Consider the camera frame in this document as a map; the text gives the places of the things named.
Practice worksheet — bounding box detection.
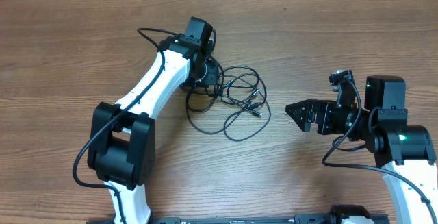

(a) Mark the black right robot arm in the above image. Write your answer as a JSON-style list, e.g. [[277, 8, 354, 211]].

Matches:
[[285, 71, 437, 223]]

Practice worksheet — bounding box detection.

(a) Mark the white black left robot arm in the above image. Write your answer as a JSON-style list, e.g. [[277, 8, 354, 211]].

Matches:
[[84, 17, 218, 223]]

